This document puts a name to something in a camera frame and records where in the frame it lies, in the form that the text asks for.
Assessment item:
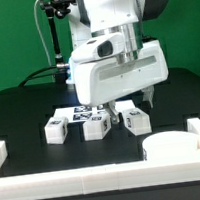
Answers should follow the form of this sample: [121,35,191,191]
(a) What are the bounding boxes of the white U-shaped fence wall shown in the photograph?
[0,118,200,200]

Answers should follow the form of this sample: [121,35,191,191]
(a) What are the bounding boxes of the white marker base plate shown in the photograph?
[53,100,135,123]

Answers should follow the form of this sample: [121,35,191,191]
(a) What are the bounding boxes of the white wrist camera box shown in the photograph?
[72,32,125,63]

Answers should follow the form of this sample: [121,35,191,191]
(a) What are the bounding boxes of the white cable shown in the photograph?
[31,0,65,69]

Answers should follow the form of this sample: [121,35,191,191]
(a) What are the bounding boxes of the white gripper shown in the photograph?
[74,40,169,124]

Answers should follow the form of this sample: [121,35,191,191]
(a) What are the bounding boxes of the black cables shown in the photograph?
[15,66,61,88]

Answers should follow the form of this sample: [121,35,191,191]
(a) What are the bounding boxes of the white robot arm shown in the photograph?
[60,0,168,123]

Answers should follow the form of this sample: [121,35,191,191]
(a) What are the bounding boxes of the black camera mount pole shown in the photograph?
[40,0,76,84]

